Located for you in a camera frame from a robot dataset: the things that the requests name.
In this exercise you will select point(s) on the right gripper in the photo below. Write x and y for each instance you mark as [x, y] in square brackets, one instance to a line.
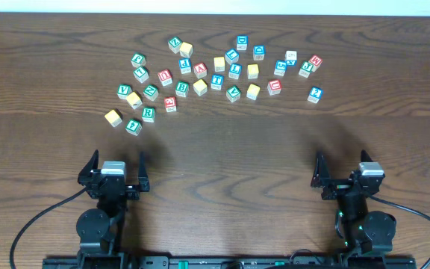
[338, 185]

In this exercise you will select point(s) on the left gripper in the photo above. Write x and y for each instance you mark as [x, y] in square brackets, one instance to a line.
[114, 185]

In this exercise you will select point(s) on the green R block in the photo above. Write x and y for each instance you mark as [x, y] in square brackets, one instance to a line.
[148, 115]

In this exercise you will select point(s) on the green B block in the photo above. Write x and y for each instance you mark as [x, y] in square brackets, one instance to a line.
[182, 89]

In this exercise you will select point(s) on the yellow O block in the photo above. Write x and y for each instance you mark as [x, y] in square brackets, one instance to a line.
[253, 91]
[252, 71]

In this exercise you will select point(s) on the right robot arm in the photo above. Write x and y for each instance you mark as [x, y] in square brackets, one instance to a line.
[367, 234]

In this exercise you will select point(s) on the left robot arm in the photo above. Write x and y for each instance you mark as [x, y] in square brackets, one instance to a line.
[100, 228]

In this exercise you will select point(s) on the green 4 block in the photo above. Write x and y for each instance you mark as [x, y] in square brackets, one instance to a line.
[133, 127]

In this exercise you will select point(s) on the yellow block far left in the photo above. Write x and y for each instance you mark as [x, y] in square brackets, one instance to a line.
[113, 117]

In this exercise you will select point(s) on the yellow block beside V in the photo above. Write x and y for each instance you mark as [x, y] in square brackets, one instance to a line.
[134, 100]

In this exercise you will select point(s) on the blue 2 block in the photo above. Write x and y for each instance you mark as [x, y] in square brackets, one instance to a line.
[315, 95]

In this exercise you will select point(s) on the green V block left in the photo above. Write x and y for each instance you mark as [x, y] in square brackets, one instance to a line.
[123, 91]

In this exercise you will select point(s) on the green v block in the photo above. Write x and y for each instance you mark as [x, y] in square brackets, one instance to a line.
[233, 93]
[123, 91]

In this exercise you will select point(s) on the red E block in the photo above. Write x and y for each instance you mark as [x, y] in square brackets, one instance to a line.
[170, 104]

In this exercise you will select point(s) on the green N block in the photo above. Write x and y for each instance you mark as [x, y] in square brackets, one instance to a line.
[151, 92]

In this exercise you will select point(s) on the green 7 block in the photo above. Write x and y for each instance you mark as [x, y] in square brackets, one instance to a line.
[141, 74]

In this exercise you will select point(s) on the red U block right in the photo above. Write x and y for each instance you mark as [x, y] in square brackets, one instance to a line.
[274, 87]

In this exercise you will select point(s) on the red u block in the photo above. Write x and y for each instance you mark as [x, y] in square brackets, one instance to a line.
[274, 87]
[165, 77]

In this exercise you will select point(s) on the green J block right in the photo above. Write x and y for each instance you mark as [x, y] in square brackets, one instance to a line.
[306, 69]

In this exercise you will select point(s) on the green j block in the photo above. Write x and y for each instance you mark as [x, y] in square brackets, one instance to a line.
[138, 60]
[306, 69]

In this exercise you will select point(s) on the red M block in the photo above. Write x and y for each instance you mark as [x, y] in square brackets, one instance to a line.
[316, 61]

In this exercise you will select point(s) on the red U block left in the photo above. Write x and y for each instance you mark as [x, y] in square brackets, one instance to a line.
[165, 77]

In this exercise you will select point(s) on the green J block left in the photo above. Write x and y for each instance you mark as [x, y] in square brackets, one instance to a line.
[138, 60]

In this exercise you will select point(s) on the blue 5 block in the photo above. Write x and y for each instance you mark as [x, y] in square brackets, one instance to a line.
[280, 68]

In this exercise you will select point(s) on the yellow C block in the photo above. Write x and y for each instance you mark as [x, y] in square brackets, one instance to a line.
[200, 87]

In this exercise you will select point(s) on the plain X block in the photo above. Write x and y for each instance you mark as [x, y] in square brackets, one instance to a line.
[291, 58]

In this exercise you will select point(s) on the blue P block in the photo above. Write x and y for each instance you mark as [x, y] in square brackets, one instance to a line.
[185, 65]

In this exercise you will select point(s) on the green V block centre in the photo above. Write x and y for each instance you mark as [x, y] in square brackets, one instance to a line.
[233, 93]

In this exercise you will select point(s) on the red A block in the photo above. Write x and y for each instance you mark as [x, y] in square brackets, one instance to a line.
[200, 70]

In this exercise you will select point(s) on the blue T block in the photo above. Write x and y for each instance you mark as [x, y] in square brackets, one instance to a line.
[217, 82]

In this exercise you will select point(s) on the yellow block near Z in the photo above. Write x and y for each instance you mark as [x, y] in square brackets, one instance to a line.
[186, 50]

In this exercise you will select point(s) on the green Z block top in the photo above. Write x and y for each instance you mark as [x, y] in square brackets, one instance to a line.
[174, 44]

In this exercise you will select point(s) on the blue D block right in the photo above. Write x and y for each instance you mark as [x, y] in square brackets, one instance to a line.
[258, 52]

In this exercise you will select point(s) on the blue L block lower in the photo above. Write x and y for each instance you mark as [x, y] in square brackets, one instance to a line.
[235, 71]

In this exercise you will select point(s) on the yellow S block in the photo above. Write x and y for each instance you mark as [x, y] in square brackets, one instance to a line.
[219, 64]

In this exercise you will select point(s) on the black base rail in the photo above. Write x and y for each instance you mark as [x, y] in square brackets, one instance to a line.
[163, 262]

